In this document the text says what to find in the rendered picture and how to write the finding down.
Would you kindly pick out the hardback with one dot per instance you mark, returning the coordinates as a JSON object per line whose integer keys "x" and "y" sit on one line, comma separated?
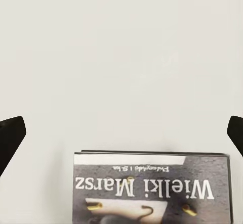
{"x": 151, "y": 187}

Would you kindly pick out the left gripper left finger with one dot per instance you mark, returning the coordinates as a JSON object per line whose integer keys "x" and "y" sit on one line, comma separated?
{"x": 12, "y": 133}

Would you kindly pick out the bed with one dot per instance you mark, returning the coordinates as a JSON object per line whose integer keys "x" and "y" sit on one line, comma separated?
{"x": 128, "y": 75}

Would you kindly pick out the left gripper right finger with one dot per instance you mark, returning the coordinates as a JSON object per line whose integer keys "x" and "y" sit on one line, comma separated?
{"x": 235, "y": 132}

